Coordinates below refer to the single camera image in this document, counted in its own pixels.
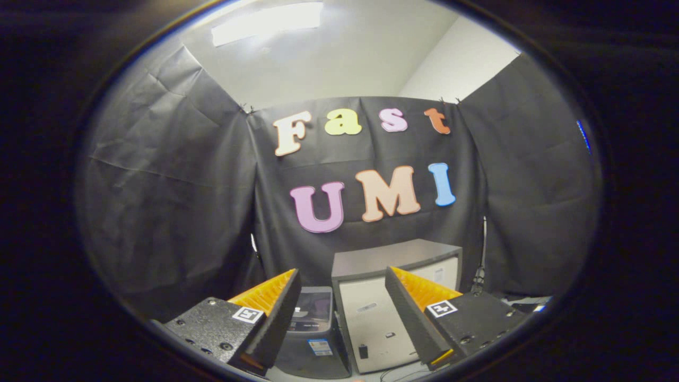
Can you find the beige cabinet with dark frame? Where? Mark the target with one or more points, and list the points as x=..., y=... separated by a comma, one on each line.
x=371, y=307

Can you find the grey washing machine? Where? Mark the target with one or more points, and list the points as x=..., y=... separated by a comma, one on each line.
x=313, y=361

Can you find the black backdrop cloth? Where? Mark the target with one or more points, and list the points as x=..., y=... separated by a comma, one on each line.
x=170, y=201

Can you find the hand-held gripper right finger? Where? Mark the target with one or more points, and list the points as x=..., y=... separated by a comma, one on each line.
x=414, y=318

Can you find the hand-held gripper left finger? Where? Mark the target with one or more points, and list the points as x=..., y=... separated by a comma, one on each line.
x=276, y=323

